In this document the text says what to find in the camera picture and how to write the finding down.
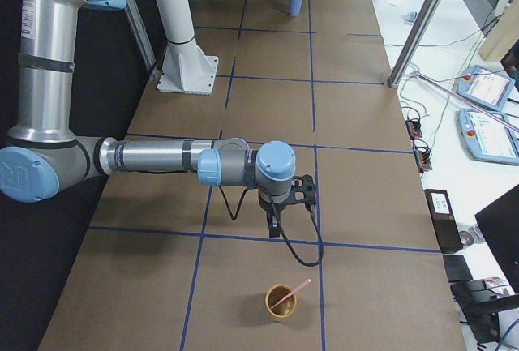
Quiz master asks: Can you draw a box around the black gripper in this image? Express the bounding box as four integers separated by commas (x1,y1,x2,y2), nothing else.
258,189,300,238

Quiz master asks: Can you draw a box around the blue ribbed cup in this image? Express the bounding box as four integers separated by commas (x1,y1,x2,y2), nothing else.
289,0,303,17

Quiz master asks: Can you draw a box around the pink chopstick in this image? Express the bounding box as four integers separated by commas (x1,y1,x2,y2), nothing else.
269,278,312,310

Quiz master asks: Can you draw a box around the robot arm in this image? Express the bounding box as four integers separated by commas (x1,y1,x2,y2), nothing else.
1,0,304,237

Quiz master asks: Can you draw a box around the orange-brown cup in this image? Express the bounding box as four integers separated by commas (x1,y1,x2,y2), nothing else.
264,284,298,323

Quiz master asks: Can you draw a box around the white mounting pillar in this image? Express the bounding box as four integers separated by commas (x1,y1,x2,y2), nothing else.
156,0,219,95

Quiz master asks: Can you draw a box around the red connector block near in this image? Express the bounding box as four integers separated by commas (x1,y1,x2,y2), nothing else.
412,142,432,173

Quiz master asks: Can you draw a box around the red connector block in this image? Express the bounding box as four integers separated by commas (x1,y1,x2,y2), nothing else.
405,118,422,140
412,142,432,173

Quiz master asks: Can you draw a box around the red connector block far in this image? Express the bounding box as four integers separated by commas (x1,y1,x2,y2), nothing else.
405,118,422,140

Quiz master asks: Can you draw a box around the black power box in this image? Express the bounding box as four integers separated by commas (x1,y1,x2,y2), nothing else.
424,189,463,254

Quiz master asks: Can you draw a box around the far teach pendant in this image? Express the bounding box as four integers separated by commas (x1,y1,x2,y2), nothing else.
457,65,515,111

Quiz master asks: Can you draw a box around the teach pendant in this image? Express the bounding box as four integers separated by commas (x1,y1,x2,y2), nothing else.
457,109,518,165
457,65,515,111

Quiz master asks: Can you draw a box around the metal reacher stick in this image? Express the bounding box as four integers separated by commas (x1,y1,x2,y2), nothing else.
413,71,519,133

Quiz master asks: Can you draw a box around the black computer monitor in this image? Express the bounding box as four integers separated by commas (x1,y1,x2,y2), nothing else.
475,190,518,292

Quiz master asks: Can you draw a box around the near teach pendant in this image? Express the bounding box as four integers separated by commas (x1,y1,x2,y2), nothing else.
457,109,518,165

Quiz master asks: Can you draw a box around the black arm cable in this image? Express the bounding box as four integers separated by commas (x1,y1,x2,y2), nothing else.
218,186,324,267

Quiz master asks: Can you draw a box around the aluminium frame post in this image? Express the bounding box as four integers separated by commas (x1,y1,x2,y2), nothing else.
387,0,441,88

